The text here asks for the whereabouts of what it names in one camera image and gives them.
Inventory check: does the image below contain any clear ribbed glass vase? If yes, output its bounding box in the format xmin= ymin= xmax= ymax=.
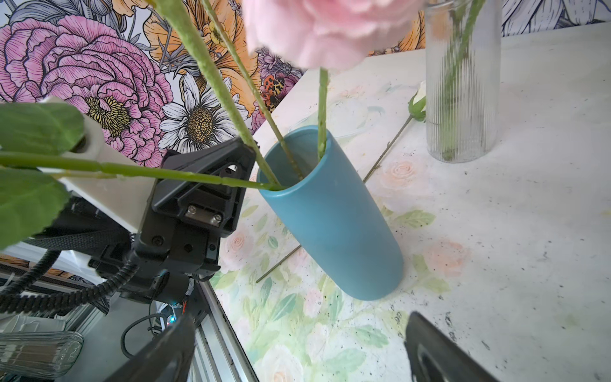
xmin=424 ymin=0 xmax=501 ymax=163

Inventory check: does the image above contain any teal ceramic vase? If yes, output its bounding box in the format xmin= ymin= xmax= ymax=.
xmin=261 ymin=126 xmax=404 ymax=301

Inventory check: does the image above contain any small pink carnation stem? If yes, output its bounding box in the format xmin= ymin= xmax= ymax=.
xmin=240 ymin=0 xmax=426 ymax=161

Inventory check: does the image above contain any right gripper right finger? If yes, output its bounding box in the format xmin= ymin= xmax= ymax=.
xmin=404 ymin=311 xmax=497 ymax=382

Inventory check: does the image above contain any white rosebud thin stem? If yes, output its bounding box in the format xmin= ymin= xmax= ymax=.
xmin=255 ymin=80 xmax=428 ymax=284

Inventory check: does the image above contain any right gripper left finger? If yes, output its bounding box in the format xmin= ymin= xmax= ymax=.
xmin=107 ymin=314 xmax=196 ymax=382

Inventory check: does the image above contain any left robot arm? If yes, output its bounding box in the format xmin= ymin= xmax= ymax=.
xmin=1 ymin=98 xmax=255 ymax=304

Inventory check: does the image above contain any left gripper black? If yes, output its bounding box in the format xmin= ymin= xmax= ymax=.
xmin=88 ymin=138 xmax=256 ymax=305

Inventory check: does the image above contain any spare glass vase outside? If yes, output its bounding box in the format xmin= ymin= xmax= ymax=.
xmin=1 ymin=332 xmax=84 ymax=379

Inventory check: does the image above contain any aluminium front rail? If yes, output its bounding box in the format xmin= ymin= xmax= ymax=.
xmin=187 ymin=282 xmax=259 ymax=382

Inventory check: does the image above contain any cream rose stem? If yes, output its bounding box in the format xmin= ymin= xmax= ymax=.
xmin=1 ymin=103 xmax=282 ymax=248

